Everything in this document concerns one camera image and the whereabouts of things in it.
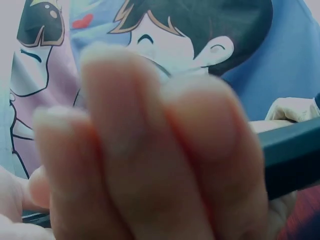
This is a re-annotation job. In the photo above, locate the person's left hand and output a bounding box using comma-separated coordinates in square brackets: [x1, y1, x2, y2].
[0, 46, 272, 240]

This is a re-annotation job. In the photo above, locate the dark teal bar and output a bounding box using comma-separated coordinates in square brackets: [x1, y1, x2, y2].
[249, 117, 320, 201]

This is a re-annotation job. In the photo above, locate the beige crumpled cloth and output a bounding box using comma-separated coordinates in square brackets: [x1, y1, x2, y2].
[249, 96, 320, 126]

